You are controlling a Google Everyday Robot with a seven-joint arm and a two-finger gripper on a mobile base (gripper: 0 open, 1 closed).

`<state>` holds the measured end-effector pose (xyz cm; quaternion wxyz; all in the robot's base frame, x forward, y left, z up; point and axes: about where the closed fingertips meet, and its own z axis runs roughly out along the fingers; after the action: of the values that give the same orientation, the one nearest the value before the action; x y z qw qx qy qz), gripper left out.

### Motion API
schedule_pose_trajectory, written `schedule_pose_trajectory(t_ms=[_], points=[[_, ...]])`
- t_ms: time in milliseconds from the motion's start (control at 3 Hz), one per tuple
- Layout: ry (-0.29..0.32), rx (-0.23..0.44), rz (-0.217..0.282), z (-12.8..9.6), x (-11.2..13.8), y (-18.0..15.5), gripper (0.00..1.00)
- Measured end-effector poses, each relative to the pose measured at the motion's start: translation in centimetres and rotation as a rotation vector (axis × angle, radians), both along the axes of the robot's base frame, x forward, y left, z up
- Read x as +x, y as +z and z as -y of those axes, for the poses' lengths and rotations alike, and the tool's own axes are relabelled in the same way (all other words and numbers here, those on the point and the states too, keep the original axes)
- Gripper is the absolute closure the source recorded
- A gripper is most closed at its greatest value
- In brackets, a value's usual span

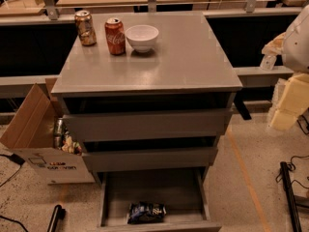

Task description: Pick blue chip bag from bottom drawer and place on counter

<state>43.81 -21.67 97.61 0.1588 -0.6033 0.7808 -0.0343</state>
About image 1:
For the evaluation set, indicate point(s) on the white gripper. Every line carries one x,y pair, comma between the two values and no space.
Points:
296,47

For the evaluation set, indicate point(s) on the blue chip bag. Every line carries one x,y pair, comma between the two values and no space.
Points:
144,212

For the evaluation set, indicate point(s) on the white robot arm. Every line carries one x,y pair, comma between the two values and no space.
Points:
295,54

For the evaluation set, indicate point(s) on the grey top drawer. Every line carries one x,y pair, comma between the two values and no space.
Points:
147,125

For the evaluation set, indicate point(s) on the grey drawer cabinet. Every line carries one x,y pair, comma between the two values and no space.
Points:
186,70

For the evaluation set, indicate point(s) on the grey open bottom drawer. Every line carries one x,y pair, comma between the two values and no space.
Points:
181,191

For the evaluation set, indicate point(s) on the grey middle drawer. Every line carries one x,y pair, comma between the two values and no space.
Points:
150,159

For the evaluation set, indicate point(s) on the clear sanitizer pump bottle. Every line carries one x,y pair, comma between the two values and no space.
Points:
268,62

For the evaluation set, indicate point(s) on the black bar right floor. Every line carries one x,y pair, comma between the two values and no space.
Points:
290,197

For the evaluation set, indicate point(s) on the white bowl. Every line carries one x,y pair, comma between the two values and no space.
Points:
142,38

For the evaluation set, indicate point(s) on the red cola can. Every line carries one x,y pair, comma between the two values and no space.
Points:
115,36

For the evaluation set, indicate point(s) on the gold dented soda can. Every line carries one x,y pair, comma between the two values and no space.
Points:
85,28

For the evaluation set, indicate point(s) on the cans inside cardboard box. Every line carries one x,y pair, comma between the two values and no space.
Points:
63,140

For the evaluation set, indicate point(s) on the cardboard box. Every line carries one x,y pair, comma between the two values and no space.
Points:
30,136

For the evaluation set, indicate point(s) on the black object bottom left floor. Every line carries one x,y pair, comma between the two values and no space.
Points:
58,214

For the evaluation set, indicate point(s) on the black power adapter with cable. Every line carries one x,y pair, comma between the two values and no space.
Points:
10,166

